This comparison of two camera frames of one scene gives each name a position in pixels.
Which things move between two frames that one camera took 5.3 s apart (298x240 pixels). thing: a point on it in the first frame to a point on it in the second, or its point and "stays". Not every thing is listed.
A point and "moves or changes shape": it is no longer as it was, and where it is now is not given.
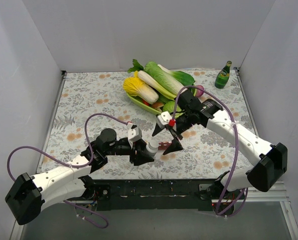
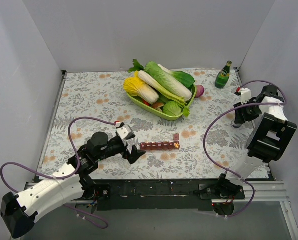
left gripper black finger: x=141 y=158 to x=134 y=154
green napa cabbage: x=164 y=78 stays
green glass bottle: x=223 y=76 stays
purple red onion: x=199 y=92 stays
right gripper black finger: x=174 y=146 to x=239 y=118
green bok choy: x=185 y=78 stays
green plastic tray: x=138 y=102 stays
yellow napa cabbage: x=134 y=87 stays
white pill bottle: x=152 y=147 moves or changes shape
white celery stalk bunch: x=137 y=67 stays
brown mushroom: x=157 y=105 stays
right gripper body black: x=178 y=126 to x=240 y=114
